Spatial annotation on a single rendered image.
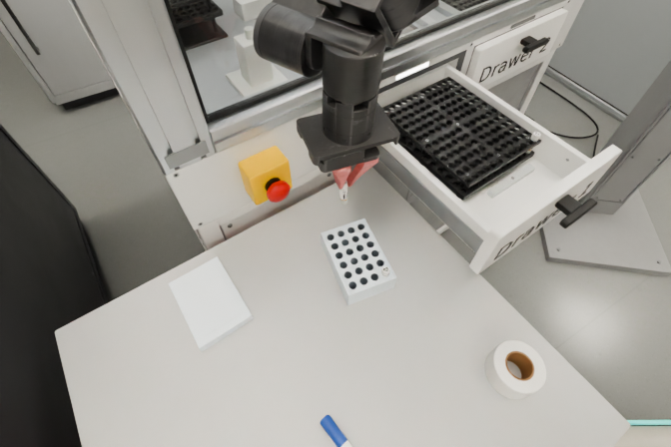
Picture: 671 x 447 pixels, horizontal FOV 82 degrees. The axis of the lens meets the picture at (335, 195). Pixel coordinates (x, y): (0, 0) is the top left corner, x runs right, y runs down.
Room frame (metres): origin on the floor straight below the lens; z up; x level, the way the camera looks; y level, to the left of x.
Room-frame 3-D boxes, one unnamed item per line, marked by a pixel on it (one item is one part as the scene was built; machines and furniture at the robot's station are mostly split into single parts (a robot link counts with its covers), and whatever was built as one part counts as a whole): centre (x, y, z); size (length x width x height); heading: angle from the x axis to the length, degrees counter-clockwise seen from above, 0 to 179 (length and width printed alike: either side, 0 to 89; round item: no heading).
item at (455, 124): (0.52, -0.22, 0.87); 0.22 x 0.18 x 0.06; 35
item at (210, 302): (0.25, 0.20, 0.77); 0.13 x 0.09 x 0.02; 35
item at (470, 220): (0.53, -0.21, 0.86); 0.40 x 0.26 x 0.06; 35
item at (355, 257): (0.32, -0.04, 0.78); 0.12 x 0.08 x 0.04; 22
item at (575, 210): (0.33, -0.35, 0.91); 0.07 x 0.04 x 0.01; 125
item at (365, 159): (0.32, -0.01, 1.02); 0.07 x 0.07 x 0.09; 22
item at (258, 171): (0.42, 0.11, 0.88); 0.07 x 0.05 x 0.07; 125
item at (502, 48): (0.80, -0.41, 0.87); 0.29 x 0.02 x 0.11; 125
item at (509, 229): (0.36, -0.33, 0.87); 0.29 x 0.02 x 0.11; 125
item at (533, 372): (0.14, -0.25, 0.78); 0.07 x 0.07 x 0.04
